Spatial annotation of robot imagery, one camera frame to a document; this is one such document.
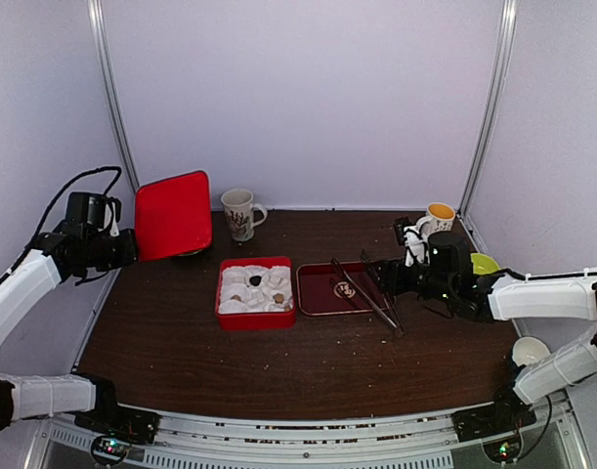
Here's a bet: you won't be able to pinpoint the aluminium front rail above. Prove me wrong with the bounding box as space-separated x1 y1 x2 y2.
31 375 585 469

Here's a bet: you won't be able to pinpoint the red tin box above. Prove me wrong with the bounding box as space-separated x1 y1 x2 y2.
215 256 296 330

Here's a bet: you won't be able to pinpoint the tall coral pattern mug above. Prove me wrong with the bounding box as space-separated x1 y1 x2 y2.
221 189 268 242

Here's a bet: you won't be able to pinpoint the lime green plastic bowl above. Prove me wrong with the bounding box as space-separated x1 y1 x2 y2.
470 252 500 276

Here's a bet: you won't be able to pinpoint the dark red lacquer tray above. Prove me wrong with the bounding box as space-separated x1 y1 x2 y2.
296 262 372 317

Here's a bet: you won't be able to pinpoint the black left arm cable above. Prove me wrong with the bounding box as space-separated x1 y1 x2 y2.
9 165 123 270

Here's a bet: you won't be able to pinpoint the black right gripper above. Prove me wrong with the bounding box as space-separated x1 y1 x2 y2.
363 255 455 304

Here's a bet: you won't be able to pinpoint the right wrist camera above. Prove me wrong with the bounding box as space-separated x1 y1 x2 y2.
394 217 429 267

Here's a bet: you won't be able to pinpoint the metal serving tongs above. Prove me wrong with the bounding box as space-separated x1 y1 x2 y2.
330 250 405 338

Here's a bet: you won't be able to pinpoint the flower pattern mug yellow inside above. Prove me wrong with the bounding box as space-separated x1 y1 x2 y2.
415 202 456 237

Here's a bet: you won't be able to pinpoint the aluminium left corner post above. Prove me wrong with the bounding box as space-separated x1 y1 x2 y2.
86 0 141 215

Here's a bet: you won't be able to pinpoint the aluminium corner post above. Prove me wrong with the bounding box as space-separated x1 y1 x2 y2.
86 0 141 215
458 0 519 220

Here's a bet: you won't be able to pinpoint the white paper liners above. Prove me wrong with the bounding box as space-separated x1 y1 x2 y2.
218 265 294 316

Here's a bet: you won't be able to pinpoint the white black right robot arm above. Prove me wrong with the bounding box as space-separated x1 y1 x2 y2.
361 232 597 436

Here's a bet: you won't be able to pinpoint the red tin lid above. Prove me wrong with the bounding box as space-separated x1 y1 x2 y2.
134 171 213 262

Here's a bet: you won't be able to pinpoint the aluminium right corner post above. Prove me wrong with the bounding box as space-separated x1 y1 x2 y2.
458 0 519 220

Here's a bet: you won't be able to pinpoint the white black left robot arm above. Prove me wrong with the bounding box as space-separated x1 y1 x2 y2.
0 192 138 434

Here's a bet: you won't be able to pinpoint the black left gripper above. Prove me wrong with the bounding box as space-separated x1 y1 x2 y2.
85 227 139 272

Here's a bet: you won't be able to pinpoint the white paper cup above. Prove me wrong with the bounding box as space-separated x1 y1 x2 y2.
511 336 551 367

